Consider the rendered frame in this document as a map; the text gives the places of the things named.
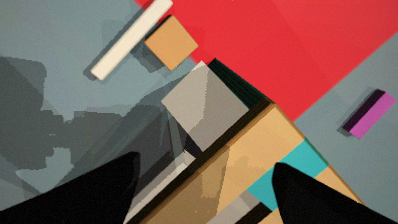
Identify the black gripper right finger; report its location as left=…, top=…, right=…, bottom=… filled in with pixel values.
left=271, top=162, right=398, bottom=224

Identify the small tan block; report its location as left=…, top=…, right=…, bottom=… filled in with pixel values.
left=145, top=14, right=198, bottom=71

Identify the small purple block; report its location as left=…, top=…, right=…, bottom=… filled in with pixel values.
left=342, top=89, right=396, bottom=139

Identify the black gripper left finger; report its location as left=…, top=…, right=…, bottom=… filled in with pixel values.
left=0, top=151, right=141, bottom=224

